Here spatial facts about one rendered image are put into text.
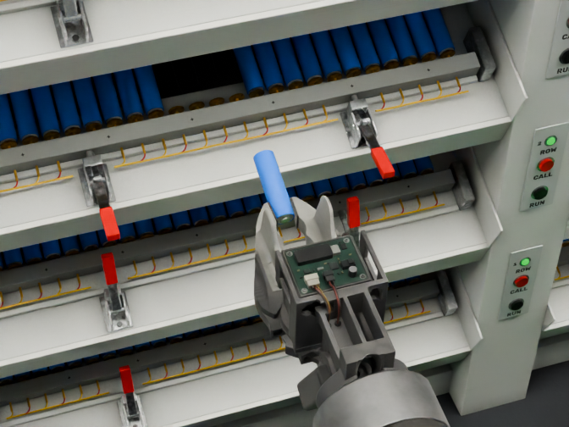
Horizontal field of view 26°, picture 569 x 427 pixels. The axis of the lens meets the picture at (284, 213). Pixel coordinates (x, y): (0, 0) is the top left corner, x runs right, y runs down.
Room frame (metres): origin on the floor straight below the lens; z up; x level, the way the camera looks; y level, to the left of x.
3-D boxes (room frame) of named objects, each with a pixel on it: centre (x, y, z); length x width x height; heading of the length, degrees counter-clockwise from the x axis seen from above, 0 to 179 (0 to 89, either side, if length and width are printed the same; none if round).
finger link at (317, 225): (0.68, -0.03, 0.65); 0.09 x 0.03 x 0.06; 13
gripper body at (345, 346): (0.57, -0.04, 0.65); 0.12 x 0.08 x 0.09; 17
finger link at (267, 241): (0.67, 0.01, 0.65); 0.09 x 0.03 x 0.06; 22
